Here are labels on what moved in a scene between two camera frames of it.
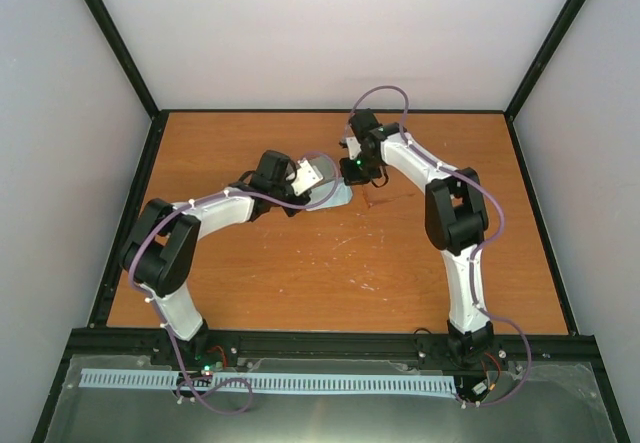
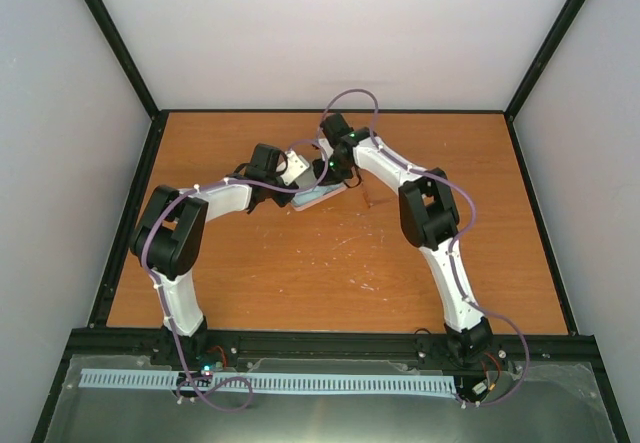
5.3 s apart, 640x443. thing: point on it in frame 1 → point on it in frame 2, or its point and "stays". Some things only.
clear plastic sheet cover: (548, 403) stays
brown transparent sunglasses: (383, 194) stays
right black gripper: (350, 179) → (323, 180)
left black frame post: (105, 20) stays
